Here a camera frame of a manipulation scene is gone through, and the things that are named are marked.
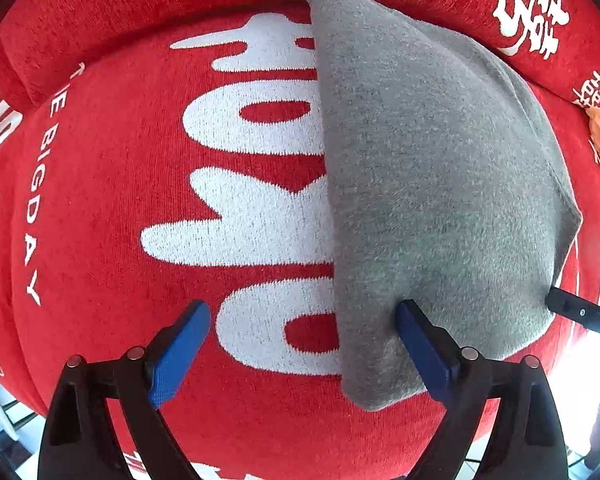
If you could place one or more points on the red printed blanket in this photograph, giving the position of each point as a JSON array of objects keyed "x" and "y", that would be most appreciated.
[{"x": 105, "y": 185}]

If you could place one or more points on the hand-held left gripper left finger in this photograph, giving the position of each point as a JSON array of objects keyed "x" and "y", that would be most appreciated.
[{"x": 180, "y": 355}]

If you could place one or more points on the grey knit garment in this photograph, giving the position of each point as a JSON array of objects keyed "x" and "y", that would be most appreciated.
[{"x": 420, "y": 185}]

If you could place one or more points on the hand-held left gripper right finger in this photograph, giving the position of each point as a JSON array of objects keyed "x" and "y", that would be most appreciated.
[{"x": 424, "y": 355}]

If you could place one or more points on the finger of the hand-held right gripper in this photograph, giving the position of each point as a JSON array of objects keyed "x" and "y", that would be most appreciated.
[{"x": 580, "y": 312}]

